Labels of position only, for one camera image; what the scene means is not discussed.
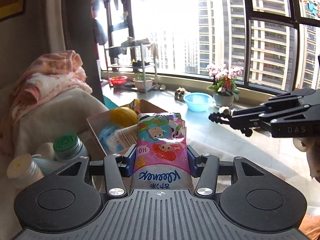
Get pink Kleenex tissue pack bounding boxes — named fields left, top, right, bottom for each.
left=131, top=112, right=194, bottom=191

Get yellow soft ball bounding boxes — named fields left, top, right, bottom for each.
left=110, top=107, right=138, bottom=127

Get cotton swab pack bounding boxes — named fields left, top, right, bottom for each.
left=114, top=125, right=138, bottom=148

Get pink flower pot plant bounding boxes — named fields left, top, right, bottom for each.
left=206, top=63, right=242, bottom=108

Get pink cardboard box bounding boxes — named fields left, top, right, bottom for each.
left=87, top=99, right=165, bottom=159

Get green lid glass jar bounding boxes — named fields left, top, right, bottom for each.
left=53, top=133, right=89, bottom=162

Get blue plastic basin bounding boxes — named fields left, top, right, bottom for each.
left=183, top=92, right=213, bottom=112

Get blue surgical face mask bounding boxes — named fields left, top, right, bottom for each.
left=32, top=154, right=66, bottom=176

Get beige cushion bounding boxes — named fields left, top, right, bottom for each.
left=14, top=88, right=108, bottom=157

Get red plastic basin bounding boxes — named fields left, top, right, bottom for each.
left=109, top=76, right=127, bottom=86

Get clear plastic jar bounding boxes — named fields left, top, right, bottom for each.
left=7, top=154, right=44, bottom=189

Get pink folded blankets pile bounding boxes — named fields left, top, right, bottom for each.
left=1, top=50, right=92, bottom=155

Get hanging dark clothes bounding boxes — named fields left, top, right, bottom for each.
left=91, top=0, right=107, bottom=46

